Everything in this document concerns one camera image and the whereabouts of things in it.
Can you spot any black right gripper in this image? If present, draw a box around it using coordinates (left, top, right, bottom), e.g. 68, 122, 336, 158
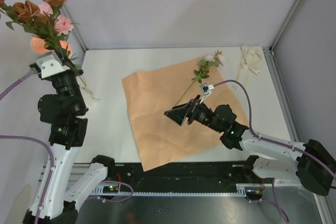
164, 95, 223, 133

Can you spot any green and peach wrapping paper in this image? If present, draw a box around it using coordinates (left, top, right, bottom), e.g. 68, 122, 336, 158
121, 56, 250, 173

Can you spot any peach rose stem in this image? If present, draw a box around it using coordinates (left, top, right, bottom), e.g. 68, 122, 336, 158
30, 36, 79, 61

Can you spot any pink peony stem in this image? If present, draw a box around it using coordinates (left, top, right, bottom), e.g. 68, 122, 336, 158
38, 3, 74, 41

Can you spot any pale pink blossom stem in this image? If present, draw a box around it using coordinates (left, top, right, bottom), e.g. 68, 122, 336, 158
175, 50, 225, 106

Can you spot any brown rose stem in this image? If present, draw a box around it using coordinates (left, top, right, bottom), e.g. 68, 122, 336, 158
1, 0, 83, 75

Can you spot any cream printed ribbon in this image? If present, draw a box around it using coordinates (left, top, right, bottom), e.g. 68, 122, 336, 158
235, 45, 263, 87

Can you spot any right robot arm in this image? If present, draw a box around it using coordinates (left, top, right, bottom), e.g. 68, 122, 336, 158
164, 98, 335, 196

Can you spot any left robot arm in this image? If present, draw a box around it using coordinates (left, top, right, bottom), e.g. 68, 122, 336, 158
23, 67, 116, 223

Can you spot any white ribbed ceramic vase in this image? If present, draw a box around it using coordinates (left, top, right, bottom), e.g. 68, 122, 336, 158
76, 76, 100, 107

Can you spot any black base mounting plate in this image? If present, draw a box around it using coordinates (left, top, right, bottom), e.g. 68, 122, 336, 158
107, 161, 271, 193

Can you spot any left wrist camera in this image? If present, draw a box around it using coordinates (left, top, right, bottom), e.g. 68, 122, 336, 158
29, 51, 70, 80

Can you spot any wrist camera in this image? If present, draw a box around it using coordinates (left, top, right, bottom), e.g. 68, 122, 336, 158
29, 51, 70, 80
199, 83, 214, 104

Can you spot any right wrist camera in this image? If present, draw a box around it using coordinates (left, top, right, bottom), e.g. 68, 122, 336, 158
199, 83, 214, 104

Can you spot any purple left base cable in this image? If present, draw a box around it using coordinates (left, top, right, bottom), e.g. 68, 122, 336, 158
89, 180, 134, 204

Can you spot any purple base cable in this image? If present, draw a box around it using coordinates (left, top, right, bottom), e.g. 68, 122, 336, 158
89, 180, 134, 204
248, 178, 290, 222

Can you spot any grey slotted cable duct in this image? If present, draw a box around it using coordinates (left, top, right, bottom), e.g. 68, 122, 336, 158
90, 184, 266, 200

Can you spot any right aluminium table rail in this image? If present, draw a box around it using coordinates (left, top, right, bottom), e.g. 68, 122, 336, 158
262, 46, 302, 142

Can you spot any left aluminium frame post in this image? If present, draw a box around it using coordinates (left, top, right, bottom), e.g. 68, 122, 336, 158
61, 4, 88, 52

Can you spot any aluminium frame post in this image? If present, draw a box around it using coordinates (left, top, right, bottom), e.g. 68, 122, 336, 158
61, 4, 88, 52
269, 0, 305, 51

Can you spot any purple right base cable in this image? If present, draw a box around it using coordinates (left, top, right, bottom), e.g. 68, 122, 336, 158
248, 178, 290, 222

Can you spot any right aluminium frame post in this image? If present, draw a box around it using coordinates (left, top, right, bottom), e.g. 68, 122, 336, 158
269, 0, 305, 51

